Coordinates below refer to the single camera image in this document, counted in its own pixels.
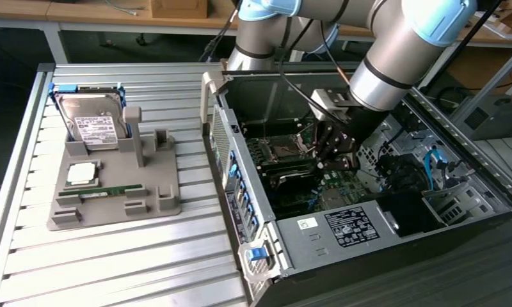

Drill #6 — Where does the grey plastic parts rack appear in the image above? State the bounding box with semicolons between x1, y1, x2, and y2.
46;105;182;232

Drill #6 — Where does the silver chipset heatsink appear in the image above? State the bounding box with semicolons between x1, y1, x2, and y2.
321;188;353;209

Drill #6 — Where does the black graphics card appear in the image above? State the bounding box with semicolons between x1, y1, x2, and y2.
266;164;325;194

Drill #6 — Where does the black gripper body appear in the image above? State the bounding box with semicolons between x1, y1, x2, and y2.
324;107;392;157

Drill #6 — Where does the green RAM stick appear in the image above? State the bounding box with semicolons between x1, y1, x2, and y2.
58;187;144;198

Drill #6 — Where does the silver disk bay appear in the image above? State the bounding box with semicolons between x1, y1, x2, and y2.
421;184;485;233

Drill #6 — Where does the black RAM stick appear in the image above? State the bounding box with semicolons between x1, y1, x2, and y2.
260;159;316;175

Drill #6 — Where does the blue case latch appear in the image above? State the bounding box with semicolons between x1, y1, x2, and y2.
245;246;268;264

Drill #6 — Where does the blue SATA wire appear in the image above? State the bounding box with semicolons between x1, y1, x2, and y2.
422;146;448;193

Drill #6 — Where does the silver CPU chip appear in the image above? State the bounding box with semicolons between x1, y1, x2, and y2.
65;162;102;187

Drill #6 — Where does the black tripod pole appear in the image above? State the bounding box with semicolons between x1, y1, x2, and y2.
416;0;505;95

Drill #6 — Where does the silver power supply unit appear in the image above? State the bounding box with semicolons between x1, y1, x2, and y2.
274;204;400;271

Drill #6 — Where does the metal socket cover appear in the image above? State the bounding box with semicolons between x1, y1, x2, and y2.
296;126;321;151

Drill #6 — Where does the green motherboard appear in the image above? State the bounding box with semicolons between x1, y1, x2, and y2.
242;121;368;219

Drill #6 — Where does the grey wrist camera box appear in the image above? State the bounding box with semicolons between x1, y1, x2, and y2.
309;88;352;121

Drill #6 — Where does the hard disk in blue caddy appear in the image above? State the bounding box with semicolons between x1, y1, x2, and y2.
47;81;132;152

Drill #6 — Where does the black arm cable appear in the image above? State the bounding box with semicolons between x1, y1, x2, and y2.
197;0;353;121

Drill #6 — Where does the brown cardboard box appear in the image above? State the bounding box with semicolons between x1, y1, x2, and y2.
148;0;208;19

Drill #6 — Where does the silver drive cage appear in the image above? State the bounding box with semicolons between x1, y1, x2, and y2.
353;95;422;167

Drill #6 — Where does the grey network cable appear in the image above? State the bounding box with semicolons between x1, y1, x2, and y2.
102;0;150;16

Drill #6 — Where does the wooden desk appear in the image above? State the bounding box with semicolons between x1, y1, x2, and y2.
336;0;512;49
0;0;240;65

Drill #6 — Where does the open PC case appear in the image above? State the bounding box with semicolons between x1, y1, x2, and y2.
200;62;512;307

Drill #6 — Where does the black plastic duct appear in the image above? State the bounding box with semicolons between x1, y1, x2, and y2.
361;191;446;238

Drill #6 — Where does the CPU socket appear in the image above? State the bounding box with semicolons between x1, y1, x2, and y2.
266;136;308;161

